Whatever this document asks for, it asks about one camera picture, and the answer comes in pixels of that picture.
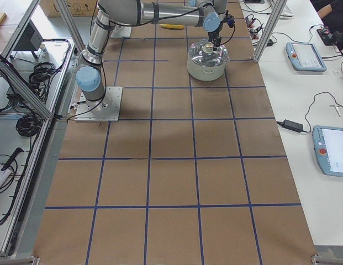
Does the glass pot lid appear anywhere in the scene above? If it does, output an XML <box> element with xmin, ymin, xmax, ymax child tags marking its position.
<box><xmin>188</xmin><ymin>40</ymin><xmax>229</xmax><ymax>67</ymax></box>

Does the aluminium frame post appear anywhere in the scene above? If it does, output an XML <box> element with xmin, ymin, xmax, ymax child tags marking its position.
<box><xmin>253</xmin><ymin>0</ymin><xmax>287</xmax><ymax>63</ymax></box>

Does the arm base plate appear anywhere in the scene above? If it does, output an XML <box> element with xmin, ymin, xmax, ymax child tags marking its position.
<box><xmin>74</xmin><ymin>87</ymin><xmax>123</xmax><ymax>122</ymax></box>
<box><xmin>110</xmin><ymin>25</ymin><xmax>132</xmax><ymax>39</ymax></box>

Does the cardboard box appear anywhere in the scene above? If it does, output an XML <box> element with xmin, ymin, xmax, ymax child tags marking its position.
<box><xmin>39</xmin><ymin>0</ymin><xmax>97</xmax><ymax>18</ymax></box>

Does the far blue teach pendant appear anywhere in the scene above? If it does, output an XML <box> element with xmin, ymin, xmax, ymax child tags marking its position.
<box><xmin>286</xmin><ymin>43</ymin><xmax>326</xmax><ymax>72</ymax></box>

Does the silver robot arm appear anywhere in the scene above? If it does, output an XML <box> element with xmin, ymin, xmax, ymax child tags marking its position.
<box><xmin>75</xmin><ymin>1</ymin><xmax>233</xmax><ymax>116</ymax></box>

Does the near blue teach pendant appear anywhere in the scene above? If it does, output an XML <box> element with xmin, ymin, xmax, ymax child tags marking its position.
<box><xmin>312</xmin><ymin>126</ymin><xmax>343</xmax><ymax>177</ymax></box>

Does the blue teach pendant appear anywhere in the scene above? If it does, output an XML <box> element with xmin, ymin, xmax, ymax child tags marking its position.
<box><xmin>286</xmin><ymin>43</ymin><xmax>326</xmax><ymax>72</ymax></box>
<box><xmin>312</xmin><ymin>126</ymin><xmax>343</xmax><ymax>177</ymax></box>

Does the black power adapter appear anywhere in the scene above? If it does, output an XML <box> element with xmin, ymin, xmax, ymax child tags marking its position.
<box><xmin>276</xmin><ymin>119</ymin><xmax>303</xmax><ymax>133</ymax></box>

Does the pale green cooking pot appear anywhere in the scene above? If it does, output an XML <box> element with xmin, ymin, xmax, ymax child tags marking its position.
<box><xmin>187</xmin><ymin>40</ymin><xmax>229</xmax><ymax>81</ymax></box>

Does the yellow corn cob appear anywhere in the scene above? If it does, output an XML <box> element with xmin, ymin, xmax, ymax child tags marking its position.
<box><xmin>160</xmin><ymin>24</ymin><xmax>185</xmax><ymax>30</ymax></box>

